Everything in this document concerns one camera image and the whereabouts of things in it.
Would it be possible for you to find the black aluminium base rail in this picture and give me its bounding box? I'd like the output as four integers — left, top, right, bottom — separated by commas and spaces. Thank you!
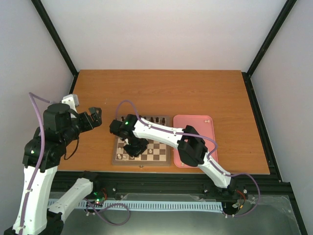
52, 171, 291, 200

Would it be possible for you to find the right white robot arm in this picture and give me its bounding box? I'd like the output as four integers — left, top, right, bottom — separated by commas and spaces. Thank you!
119, 115, 231, 188

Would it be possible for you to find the dark chess pieces row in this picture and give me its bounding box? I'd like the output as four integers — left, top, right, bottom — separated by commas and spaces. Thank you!
120, 116, 166, 124

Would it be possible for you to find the light blue cable duct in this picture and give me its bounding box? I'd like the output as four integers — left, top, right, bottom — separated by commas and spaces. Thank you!
47, 198, 224, 212

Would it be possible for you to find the pink plastic tray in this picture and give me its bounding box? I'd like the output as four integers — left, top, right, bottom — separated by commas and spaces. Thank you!
173, 115, 218, 168

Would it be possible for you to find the black frame post right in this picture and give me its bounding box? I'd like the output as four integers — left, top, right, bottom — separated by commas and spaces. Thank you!
246, 0, 297, 77

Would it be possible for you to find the black frame post left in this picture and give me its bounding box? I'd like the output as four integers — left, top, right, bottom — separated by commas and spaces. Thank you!
31, 0, 79, 78

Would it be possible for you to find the black frame post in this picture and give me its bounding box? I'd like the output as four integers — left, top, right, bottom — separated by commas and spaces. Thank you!
31, 0, 79, 78
246, 0, 297, 77

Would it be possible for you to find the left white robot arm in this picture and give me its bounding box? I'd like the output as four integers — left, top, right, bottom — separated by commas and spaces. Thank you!
4, 104, 102, 235

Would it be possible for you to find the wooden chess board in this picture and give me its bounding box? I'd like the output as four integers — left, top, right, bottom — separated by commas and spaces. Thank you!
112, 114, 172, 167

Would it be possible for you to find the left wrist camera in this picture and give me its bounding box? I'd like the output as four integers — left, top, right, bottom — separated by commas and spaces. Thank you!
43, 94, 79, 141

